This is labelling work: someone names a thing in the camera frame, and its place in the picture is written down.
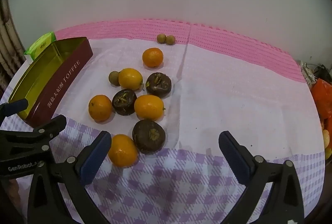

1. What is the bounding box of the green tissue pack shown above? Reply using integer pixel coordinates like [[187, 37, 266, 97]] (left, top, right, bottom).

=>
[[24, 32, 57, 61]]

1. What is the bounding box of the purple checkered tablecloth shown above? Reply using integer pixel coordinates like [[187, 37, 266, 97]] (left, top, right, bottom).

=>
[[0, 37, 327, 224]]

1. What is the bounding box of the beige patterned curtain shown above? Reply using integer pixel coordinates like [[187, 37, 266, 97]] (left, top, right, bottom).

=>
[[0, 0, 26, 90]]

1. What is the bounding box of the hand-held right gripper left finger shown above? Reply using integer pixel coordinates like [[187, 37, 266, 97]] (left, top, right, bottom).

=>
[[27, 131, 112, 224]]

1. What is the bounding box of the dark brown water chestnut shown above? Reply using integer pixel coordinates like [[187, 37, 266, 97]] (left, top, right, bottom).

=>
[[132, 119, 166, 154], [145, 72, 172, 97], [112, 89, 138, 116]]

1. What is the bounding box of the pink foam mat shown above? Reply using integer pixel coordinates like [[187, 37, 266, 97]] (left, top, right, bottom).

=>
[[54, 18, 306, 83]]

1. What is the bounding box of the brown longan with stem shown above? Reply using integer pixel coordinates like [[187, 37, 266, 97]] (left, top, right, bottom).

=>
[[108, 71, 120, 84]]

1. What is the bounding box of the clear plastic wrapper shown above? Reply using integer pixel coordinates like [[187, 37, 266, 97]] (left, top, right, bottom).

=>
[[298, 59, 317, 84]]

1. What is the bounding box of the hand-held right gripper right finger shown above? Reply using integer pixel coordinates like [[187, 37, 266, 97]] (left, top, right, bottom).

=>
[[218, 131, 304, 224]]

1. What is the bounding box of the orange mandarin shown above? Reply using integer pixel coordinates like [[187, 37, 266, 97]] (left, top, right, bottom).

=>
[[107, 134, 139, 168], [88, 95, 113, 122], [134, 94, 166, 121], [118, 68, 144, 91], [142, 47, 164, 68]]

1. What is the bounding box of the orange plastic bag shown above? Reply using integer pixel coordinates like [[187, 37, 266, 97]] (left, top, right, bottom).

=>
[[310, 78, 332, 121]]

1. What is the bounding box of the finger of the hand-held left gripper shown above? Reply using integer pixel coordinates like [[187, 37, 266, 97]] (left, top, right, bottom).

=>
[[0, 99, 29, 118], [0, 114, 67, 162]]

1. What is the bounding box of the red and gold tin box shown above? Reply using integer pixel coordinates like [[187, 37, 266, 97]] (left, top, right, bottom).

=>
[[8, 37, 94, 128]]

